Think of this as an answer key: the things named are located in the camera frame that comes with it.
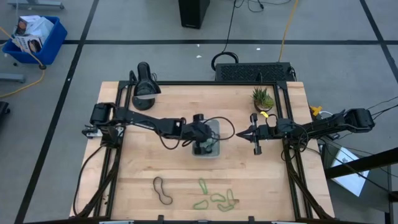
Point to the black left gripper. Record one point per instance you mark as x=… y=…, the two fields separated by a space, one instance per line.
x=199 y=130

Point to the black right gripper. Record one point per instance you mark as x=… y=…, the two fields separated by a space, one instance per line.
x=273 y=130

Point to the green rubber band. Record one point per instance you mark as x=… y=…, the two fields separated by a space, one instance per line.
x=228 y=196
x=225 y=210
x=212 y=143
x=200 y=208
x=200 y=182
x=217 y=194

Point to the black rubber band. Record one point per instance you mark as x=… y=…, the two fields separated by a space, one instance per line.
x=158 y=177

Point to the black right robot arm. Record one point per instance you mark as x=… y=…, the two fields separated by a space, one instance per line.
x=357 y=119

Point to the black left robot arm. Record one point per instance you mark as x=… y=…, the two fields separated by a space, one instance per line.
x=140 y=118

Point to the white plastic bin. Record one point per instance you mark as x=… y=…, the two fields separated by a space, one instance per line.
x=216 y=153

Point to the blue plastic floor bin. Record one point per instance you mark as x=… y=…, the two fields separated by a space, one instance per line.
x=53 y=46

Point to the small yellow tag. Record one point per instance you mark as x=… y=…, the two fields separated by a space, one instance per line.
x=264 y=114

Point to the potted succulent plant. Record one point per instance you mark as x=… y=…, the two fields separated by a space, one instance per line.
x=262 y=98

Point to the black grille computer case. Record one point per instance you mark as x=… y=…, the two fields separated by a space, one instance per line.
x=255 y=72

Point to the black desk lamp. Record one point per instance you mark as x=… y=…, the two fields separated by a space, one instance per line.
x=144 y=84

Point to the black table clamp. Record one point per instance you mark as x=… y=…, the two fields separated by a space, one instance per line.
x=251 y=219
x=160 y=218

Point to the white flat panel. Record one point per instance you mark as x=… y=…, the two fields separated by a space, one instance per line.
x=351 y=174

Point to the black computer tower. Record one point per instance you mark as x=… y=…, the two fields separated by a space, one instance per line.
x=192 y=14

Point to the printed cardboard box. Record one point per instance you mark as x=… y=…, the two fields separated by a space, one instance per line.
x=29 y=43
x=25 y=26

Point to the grey metal desk leg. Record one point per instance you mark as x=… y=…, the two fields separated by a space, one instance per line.
x=34 y=3
x=12 y=77

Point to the black chair base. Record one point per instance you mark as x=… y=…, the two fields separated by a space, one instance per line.
x=3 y=109

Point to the black aluminium table frame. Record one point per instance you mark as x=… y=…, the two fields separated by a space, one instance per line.
x=199 y=83

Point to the silver metal bracket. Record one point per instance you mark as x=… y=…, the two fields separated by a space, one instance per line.
x=91 y=132

